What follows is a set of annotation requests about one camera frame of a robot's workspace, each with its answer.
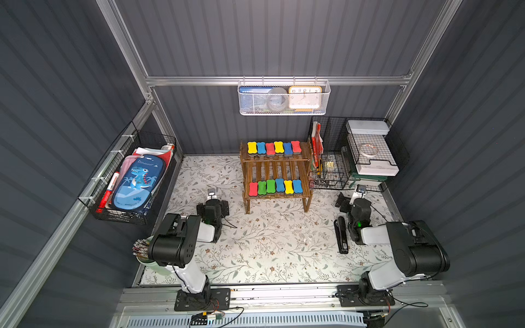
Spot green pencil cup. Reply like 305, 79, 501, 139
135, 236, 172, 276

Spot blue eraser bottom far right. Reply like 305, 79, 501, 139
292, 179, 303, 194

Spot blue dinosaur pencil case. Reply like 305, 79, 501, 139
112, 154, 165, 212

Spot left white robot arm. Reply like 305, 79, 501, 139
143, 199, 230, 299

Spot clear tape roll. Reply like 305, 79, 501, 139
359, 143, 379, 158

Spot red white marker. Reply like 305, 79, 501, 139
96, 172, 120, 213

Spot wooden two-tier shelf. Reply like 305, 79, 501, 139
239, 142, 313, 214

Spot blue box in basket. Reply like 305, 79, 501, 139
238, 86, 273, 115

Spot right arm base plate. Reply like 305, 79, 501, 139
335, 284, 396, 308

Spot yellow eraser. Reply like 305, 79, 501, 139
273, 142, 284, 155
247, 142, 258, 156
284, 180, 294, 195

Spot black wire desk organizer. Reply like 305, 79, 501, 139
310, 116, 410, 192

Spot red booklet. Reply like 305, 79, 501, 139
311, 121, 323, 169

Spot black wire side basket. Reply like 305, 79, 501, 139
79, 124, 177, 225

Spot green eraser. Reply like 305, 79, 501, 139
266, 179, 276, 194
258, 181, 267, 195

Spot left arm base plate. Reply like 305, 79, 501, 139
174, 288, 231, 312

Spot white paper tray stack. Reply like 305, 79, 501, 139
346, 119, 399, 177

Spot bundle of pencils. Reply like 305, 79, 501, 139
132, 239, 153, 260

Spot white yellow alarm clock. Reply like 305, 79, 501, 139
288, 86, 323, 111

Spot blue eraser top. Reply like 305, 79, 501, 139
256, 142, 267, 156
283, 142, 293, 157

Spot grey tape roll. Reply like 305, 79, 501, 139
267, 87, 288, 113

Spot white wire hanging basket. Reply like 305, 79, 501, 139
237, 79, 332, 116

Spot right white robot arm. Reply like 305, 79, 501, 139
334, 191, 451, 304

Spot red eraser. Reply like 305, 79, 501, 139
265, 142, 276, 157
291, 141, 302, 154
248, 183, 258, 197

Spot blue eraser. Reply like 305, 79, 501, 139
292, 179, 303, 194
275, 178, 285, 193
283, 142, 293, 157
256, 142, 267, 156

